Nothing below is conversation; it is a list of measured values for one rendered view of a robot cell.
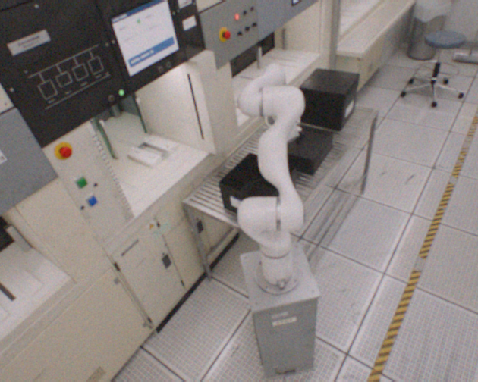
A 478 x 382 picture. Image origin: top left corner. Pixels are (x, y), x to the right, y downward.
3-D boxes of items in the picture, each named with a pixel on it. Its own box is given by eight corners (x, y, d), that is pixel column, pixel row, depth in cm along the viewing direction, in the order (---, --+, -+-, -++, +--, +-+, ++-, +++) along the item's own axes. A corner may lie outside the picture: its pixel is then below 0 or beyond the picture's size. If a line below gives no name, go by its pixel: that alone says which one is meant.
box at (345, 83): (341, 132, 213) (344, 94, 196) (297, 123, 226) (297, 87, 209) (356, 109, 229) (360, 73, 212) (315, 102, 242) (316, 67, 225)
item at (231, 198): (222, 208, 177) (216, 183, 165) (253, 176, 192) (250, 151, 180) (268, 228, 163) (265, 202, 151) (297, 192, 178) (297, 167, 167)
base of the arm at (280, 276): (306, 288, 138) (307, 261, 125) (260, 299, 137) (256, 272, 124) (293, 251, 152) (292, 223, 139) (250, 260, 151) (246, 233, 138)
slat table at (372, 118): (284, 324, 206) (278, 245, 155) (206, 280, 236) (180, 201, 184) (365, 192, 278) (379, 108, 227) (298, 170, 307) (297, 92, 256)
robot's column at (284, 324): (316, 370, 186) (321, 295, 135) (265, 382, 185) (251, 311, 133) (300, 321, 206) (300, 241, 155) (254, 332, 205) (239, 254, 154)
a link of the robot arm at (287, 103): (260, 229, 127) (305, 230, 124) (256, 233, 115) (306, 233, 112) (259, 92, 126) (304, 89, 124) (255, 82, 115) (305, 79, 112)
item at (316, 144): (312, 175, 186) (313, 156, 178) (265, 161, 200) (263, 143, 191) (333, 145, 203) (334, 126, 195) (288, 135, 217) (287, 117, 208)
